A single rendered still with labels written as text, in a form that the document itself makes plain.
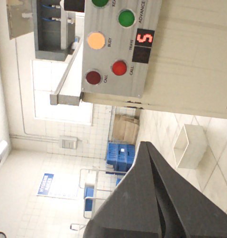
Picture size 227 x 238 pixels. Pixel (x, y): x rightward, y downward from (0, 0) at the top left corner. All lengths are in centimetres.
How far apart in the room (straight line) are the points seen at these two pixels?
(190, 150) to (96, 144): 412
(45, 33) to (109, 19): 92
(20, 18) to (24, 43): 358
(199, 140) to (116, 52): 140
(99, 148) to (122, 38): 540
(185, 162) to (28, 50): 385
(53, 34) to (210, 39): 97
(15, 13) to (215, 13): 103
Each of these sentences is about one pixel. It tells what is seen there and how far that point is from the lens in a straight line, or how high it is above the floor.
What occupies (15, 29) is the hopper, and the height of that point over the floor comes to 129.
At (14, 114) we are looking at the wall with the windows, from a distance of 575.
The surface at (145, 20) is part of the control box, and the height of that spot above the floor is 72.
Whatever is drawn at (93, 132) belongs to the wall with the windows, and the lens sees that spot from 553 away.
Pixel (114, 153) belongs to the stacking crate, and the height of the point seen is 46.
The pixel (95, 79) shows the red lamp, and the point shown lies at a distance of 51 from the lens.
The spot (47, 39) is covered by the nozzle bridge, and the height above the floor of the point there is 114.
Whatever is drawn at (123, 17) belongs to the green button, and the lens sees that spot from 46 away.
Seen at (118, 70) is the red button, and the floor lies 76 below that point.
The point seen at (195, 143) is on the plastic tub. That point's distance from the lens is 177.
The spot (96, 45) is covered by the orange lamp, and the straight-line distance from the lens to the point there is 48.
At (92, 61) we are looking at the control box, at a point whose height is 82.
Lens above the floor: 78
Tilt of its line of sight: 2 degrees down
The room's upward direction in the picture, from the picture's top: 84 degrees counter-clockwise
